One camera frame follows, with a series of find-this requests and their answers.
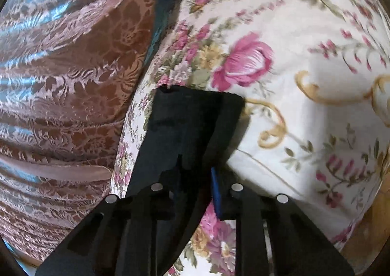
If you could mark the floral bed sheet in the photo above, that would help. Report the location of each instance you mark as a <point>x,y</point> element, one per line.
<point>304,96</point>

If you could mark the wooden bed frame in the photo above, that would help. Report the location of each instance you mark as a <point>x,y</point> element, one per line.
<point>368,233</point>

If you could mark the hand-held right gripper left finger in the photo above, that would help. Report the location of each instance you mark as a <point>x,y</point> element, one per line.
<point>143,221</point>

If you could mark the black pants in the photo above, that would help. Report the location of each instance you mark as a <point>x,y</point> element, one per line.
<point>182,123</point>

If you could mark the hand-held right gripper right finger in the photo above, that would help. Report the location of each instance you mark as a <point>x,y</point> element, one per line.
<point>218,195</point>

